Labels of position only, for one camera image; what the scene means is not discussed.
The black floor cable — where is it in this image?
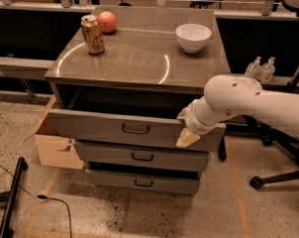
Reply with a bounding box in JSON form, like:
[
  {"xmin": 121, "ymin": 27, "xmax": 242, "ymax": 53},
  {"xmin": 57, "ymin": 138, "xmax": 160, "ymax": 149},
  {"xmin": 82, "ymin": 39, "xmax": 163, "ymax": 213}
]
[{"xmin": 0, "ymin": 156, "xmax": 73, "ymax": 238}]

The grey drawer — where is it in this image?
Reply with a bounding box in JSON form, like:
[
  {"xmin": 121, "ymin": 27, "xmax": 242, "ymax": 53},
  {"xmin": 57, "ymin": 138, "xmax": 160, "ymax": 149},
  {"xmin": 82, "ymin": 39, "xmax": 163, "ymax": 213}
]
[
  {"xmin": 74, "ymin": 141, "xmax": 209, "ymax": 173},
  {"xmin": 86, "ymin": 170, "xmax": 200, "ymax": 195},
  {"xmin": 47, "ymin": 92, "xmax": 227, "ymax": 153}
]

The cardboard box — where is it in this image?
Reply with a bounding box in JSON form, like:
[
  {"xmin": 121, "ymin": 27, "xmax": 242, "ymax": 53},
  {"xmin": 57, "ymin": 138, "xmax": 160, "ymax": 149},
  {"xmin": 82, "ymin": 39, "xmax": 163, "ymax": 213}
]
[{"xmin": 25, "ymin": 96, "xmax": 84, "ymax": 170}]

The grey middle drawer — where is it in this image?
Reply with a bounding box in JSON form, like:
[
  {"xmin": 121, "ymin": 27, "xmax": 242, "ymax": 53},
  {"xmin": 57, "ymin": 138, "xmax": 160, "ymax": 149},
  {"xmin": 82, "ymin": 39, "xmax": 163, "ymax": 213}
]
[{"xmin": 74, "ymin": 141, "xmax": 209, "ymax": 173}]

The gold soda can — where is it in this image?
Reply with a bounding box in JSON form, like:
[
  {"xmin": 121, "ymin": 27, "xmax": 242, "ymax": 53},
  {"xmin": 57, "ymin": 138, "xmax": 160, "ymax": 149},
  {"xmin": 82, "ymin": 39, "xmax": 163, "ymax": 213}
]
[{"xmin": 81, "ymin": 14, "xmax": 105, "ymax": 55}]

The grey drawer cabinet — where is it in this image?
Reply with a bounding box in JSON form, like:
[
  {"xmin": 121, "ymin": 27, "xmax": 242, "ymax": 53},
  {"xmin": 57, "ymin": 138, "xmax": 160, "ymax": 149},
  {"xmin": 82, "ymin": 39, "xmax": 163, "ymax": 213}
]
[{"xmin": 44, "ymin": 5, "xmax": 237, "ymax": 196}]

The black table leg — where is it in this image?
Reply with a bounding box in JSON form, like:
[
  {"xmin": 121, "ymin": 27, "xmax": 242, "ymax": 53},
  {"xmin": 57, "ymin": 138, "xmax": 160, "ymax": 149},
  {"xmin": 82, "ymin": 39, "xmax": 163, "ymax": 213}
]
[{"xmin": 218, "ymin": 138, "xmax": 227, "ymax": 162}]

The grey bottom drawer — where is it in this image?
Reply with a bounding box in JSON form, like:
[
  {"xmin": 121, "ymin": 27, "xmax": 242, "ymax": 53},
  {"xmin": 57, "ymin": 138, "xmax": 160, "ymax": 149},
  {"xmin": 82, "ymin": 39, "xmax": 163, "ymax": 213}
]
[{"xmin": 86, "ymin": 170, "xmax": 200, "ymax": 195}]

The grey top drawer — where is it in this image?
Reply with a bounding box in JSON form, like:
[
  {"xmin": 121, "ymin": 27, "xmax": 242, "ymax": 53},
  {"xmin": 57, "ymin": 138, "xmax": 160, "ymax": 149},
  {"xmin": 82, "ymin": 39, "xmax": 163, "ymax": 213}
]
[{"xmin": 47, "ymin": 92, "xmax": 227, "ymax": 153}]

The black office chair base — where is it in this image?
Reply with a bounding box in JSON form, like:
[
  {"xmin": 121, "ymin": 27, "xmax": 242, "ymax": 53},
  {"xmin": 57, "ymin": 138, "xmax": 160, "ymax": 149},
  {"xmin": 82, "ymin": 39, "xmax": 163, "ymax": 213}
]
[{"xmin": 249, "ymin": 59, "xmax": 299, "ymax": 190}]

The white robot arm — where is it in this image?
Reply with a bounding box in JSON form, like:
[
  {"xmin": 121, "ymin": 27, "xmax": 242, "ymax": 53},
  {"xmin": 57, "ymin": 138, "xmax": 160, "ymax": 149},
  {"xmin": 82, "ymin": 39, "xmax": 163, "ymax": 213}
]
[{"xmin": 176, "ymin": 74, "xmax": 299, "ymax": 148}]

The black stand leg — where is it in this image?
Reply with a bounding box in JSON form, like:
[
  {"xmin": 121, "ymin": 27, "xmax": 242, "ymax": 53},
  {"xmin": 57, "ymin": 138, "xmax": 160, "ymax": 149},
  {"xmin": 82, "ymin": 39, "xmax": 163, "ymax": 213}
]
[{"xmin": 0, "ymin": 157, "xmax": 28, "ymax": 238}]

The red apple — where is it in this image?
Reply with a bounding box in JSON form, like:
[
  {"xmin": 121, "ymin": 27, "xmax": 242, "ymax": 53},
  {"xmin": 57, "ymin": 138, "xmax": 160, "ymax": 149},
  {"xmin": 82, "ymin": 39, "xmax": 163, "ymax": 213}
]
[{"xmin": 98, "ymin": 11, "xmax": 117, "ymax": 34}]

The white ceramic bowl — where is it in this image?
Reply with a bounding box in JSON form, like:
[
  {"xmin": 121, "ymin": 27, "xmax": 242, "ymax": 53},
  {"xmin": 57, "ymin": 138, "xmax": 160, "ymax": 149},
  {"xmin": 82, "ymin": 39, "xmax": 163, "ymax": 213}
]
[{"xmin": 175, "ymin": 24, "xmax": 212, "ymax": 53}]

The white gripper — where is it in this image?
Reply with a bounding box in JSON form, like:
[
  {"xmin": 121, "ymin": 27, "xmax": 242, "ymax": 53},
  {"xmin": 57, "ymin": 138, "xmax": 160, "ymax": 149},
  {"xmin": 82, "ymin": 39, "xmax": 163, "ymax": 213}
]
[{"xmin": 176, "ymin": 97, "xmax": 223, "ymax": 148}]

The left clear pump bottle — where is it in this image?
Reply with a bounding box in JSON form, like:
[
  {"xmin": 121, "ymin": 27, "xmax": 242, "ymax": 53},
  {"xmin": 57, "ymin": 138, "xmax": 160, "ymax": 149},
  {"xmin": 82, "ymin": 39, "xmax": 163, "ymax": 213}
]
[{"xmin": 245, "ymin": 57, "xmax": 261, "ymax": 78}]

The right clear pump bottle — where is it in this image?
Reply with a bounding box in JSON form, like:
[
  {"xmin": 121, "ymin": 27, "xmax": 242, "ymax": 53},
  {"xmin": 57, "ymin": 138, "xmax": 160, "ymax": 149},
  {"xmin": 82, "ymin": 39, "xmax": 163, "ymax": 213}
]
[{"xmin": 257, "ymin": 57, "xmax": 275, "ymax": 82}]

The clear pump bottle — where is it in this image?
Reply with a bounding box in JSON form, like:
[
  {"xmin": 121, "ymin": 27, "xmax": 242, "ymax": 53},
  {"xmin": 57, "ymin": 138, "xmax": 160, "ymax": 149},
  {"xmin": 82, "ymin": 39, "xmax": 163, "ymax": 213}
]
[
  {"xmin": 257, "ymin": 57, "xmax": 275, "ymax": 82},
  {"xmin": 245, "ymin": 57, "xmax": 261, "ymax": 78}
]

